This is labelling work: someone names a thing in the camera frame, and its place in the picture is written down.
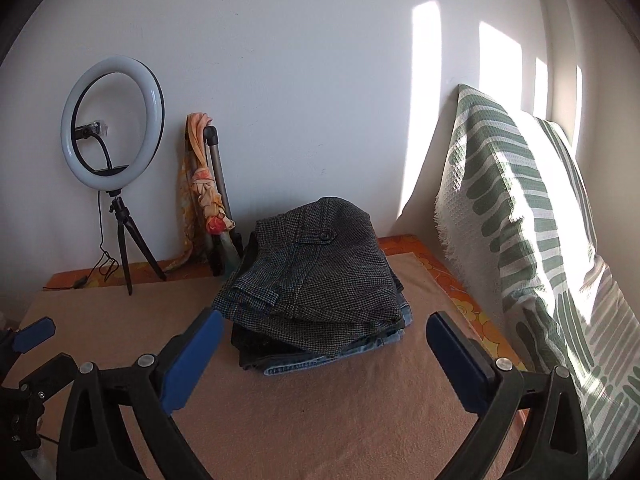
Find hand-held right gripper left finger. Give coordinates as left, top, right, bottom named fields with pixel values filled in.
left=56, top=308, right=226, bottom=480

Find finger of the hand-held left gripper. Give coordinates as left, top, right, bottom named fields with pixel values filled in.
left=0, top=316, right=57, bottom=361
left=15, top=352, right=78, bottom=401

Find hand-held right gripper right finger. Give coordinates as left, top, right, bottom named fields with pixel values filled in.
left=426, top=311, right=588, bottom=480

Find grey checked pants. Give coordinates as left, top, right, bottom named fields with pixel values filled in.
left=212, top=196, right=406, bottom=358

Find black folded pants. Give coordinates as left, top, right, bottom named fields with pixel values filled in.
left=231, top=232, right=406, bottom=371

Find blue folded jeans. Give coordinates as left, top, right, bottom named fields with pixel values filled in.
left=263, top=300, right=415, bottom=377

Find small black tripod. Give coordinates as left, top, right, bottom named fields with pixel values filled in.
left=107, top=190, right=168, bottom=296

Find peach blanket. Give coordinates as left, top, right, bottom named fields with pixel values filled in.
left=7, top=252, right=526, bottom=480

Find orange patterned scarf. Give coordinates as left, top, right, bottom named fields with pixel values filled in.
left=175, top=112, right=236, bottom=272

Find green patterned white pillow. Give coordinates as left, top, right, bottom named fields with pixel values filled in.
left=434, top=83, right=636, bottom=480

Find grey folded tripod stand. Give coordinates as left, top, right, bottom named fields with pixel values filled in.
left=202, top=126, right=246, bottom=277

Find black ring light cable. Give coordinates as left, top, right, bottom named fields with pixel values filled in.
left=42, top=192, right=121, bottom=291

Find white ring light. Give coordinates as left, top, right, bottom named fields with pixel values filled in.
left=61, top=56, right=166, bottom=193

